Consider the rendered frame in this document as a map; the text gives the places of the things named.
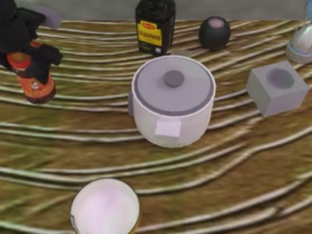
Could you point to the black round speaker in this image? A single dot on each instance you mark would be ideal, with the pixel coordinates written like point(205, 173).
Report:
point(214, 30)

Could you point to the dark bottle with yellow label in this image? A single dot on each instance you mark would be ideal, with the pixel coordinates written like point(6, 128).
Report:
point(154, 29)

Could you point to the white rice cooker pot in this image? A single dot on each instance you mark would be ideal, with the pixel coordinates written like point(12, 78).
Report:
point(171, 102)

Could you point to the grey block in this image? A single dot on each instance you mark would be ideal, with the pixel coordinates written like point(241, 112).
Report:
point(50, 17)

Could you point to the red sauce bottle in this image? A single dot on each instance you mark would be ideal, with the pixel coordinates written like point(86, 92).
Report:
point(40, 91)

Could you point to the grey cube with round hole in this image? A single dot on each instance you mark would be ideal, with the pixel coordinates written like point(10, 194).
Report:
point(276, 89)

